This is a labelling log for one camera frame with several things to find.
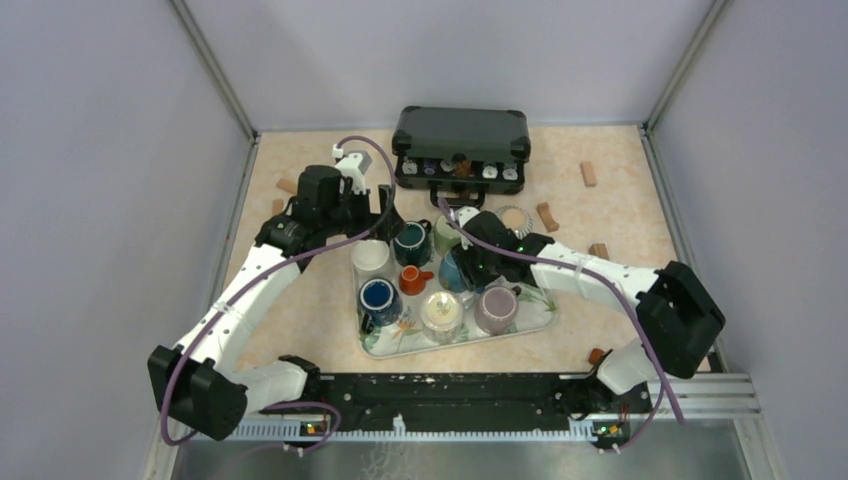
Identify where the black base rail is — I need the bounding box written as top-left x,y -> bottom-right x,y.
300,367 -> 653,444

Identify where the small red-brown block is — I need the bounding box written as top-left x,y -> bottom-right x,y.
588,348 -> 606,365

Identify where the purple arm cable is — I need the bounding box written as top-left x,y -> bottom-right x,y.
160,135 -> 399,447
437,197 -> 686,452

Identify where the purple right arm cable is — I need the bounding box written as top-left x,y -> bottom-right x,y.
437,197 -> 686,452

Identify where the dark blue mug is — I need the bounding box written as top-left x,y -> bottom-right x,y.
357,277 -> 403,334

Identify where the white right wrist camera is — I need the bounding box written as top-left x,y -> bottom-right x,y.
449,206 -> 480,250

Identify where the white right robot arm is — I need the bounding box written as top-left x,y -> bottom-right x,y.
450,207 -> 726,412

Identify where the dark wooden block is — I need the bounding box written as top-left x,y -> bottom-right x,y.
588,243 -> 610,260

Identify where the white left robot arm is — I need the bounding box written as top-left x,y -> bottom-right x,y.
147,159 -> 401,446

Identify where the light wooden block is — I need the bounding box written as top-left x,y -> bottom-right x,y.
536,202 -> 560,233

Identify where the white ribbed mug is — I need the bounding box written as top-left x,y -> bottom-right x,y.
351,240 -> 394,280

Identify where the wooden block right rear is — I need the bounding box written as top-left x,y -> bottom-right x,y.
580,161 -> 598,188

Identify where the grey striped ribbed cup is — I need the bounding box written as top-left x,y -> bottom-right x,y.
495,205 -> 533,239

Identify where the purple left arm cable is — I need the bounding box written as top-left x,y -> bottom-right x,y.
160,135 -> 399,447

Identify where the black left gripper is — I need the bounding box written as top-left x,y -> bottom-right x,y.
321,183 -> 406,241

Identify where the light green mug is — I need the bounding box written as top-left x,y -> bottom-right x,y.
433,215 -> 462,257

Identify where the floral white serving tray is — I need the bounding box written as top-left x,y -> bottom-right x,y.
352,246 -> 559,359

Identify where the small orange cup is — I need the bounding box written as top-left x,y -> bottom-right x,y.
398,265 -> 435,296

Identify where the dark teal mug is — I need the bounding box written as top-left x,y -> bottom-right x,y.
392,219 -> 432,267

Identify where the lilac purple mug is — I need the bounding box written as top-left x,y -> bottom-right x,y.
474,286 -> 519,336

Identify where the dark green carrying case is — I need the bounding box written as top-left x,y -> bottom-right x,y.
391,105 -> 532,208

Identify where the light blue dotted mug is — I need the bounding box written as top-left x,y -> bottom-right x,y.
438,251 -> 472,294

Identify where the wooden block left upper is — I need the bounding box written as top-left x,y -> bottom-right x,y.
276,178 -> 298,195

